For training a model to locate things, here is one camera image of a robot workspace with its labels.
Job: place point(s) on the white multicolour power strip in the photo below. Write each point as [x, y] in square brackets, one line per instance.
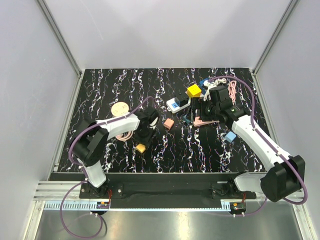
[173, 107]

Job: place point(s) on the pink plug adapter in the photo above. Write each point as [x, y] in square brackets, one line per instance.
[168, 124]

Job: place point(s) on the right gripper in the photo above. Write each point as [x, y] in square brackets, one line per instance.
[198, 103]

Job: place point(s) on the light blue plug adapter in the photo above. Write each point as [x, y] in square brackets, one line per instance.
[230, 137]

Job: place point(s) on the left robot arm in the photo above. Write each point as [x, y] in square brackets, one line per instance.
[88, 146]

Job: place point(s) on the white power strip cable plug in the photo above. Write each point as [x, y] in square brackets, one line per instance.
[220, 81]

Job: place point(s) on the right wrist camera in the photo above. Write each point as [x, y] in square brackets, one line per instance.
[211, 93]

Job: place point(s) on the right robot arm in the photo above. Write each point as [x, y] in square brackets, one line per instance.
[284, 173]

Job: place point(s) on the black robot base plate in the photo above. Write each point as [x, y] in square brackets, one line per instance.
[166, 191]

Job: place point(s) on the black cube socket adapter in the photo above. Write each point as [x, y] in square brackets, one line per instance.
[181, 99]

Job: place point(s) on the blue cube socket adapter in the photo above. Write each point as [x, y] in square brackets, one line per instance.
[202, 83]

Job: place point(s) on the small yellow plug adapter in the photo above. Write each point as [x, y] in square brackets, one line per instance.
[141, 148]

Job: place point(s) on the yellow cube socket adapter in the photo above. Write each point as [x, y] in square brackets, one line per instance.
[194, 91]

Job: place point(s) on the teal plug adapter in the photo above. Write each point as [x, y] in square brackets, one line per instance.
[186, 120]

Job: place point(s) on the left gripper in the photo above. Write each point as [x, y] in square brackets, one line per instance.
[147, 141]

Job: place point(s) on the pink power strip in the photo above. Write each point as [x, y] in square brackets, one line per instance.
[198, 122]

